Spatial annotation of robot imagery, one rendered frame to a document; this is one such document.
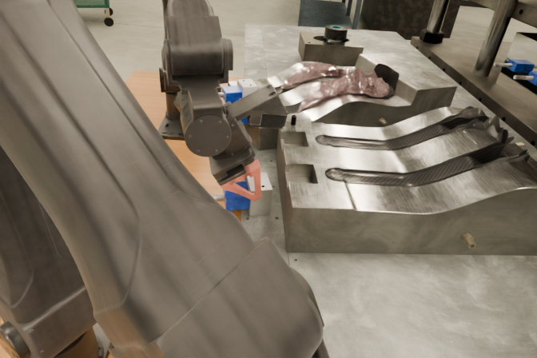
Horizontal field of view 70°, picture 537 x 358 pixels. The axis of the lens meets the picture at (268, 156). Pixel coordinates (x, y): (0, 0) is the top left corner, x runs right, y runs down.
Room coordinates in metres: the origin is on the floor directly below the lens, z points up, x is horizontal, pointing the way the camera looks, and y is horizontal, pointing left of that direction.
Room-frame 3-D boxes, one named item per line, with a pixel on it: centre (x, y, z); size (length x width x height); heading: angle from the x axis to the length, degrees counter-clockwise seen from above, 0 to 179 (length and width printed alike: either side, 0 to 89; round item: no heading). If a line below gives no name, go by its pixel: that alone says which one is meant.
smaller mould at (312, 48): (1.37, -0.18, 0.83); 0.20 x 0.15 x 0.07; 95
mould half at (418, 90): (0.92, -0.16, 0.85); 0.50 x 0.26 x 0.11; 112
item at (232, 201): (0.51, 0.06, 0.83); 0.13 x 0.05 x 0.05; 105
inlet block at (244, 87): (0.86, 0.11, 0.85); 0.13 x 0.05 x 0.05; 112
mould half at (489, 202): (0.57, -0.28, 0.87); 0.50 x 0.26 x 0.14; 95
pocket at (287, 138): (0.61, -0.04, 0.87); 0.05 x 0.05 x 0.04; 5
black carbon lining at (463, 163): (0.57, -0.26, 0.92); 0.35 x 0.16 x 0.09; 95
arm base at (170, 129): (0.82, 0.22, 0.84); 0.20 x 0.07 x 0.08; 2
